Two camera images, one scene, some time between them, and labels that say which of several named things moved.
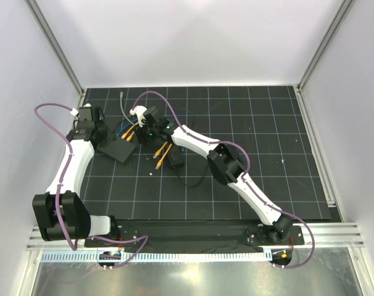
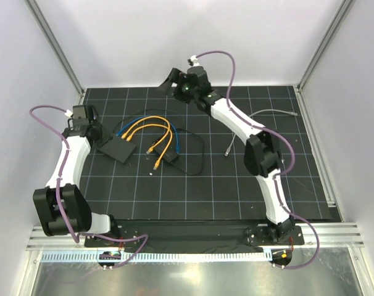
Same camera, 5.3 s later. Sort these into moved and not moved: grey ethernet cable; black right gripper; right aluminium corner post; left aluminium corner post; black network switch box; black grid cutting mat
Moved: grey ethernet cable; black right gripper
Not moved: left aluminium corner post; right aluminium corner post; black grid cutting mat; black network switch box
